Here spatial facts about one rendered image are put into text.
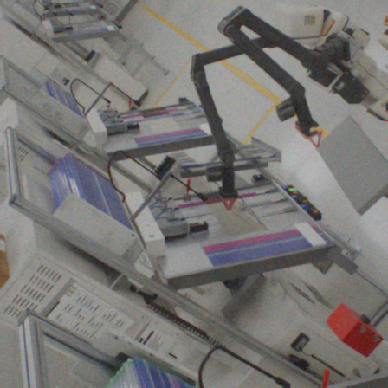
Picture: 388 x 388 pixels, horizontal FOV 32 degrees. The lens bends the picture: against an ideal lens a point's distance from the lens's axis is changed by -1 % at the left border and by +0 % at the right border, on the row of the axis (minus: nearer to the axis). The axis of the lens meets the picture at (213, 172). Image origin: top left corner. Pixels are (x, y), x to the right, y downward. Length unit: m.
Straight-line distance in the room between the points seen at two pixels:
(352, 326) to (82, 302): 0.98
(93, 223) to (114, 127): 1.71
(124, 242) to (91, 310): 0.28
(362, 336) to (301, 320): 0.48
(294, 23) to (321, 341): 1.36
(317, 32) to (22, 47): 4.89
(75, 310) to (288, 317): 0.92
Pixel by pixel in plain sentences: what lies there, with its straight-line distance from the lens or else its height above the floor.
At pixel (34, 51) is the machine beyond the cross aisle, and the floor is 1.27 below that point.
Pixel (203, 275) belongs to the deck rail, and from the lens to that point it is 2.63.
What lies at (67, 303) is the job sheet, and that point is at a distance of 2.56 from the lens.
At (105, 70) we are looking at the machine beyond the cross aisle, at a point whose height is 0.56.
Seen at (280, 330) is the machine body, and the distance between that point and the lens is 2.95.
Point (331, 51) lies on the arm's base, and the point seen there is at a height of 1.22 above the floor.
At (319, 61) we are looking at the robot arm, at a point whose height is 1.24.
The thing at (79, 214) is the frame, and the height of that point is 1.63.
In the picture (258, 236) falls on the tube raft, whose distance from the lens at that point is 2.85.
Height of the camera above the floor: 2.50
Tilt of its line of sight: 28 degrees down
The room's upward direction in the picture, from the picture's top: 53 degrees counter-clockwise
